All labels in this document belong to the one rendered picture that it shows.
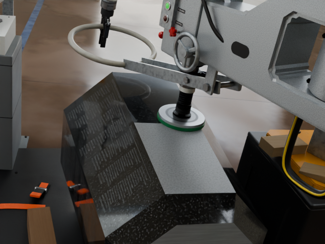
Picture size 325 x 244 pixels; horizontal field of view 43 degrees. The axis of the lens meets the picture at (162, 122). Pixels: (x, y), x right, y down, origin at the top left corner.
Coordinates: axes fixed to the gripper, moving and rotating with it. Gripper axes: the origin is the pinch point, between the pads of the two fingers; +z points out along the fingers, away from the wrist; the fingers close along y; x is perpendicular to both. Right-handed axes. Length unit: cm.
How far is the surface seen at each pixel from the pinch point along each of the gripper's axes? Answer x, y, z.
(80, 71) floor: 29, -163, 113
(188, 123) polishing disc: 17, 95, -8
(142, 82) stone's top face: 11.8, 46.2, 1.0
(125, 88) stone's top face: 0, 54, 0
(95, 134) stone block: -18, 76, 12
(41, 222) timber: -38, 75, 71
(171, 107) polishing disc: 14, 80, -6
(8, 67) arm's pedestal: -52, 1, 20
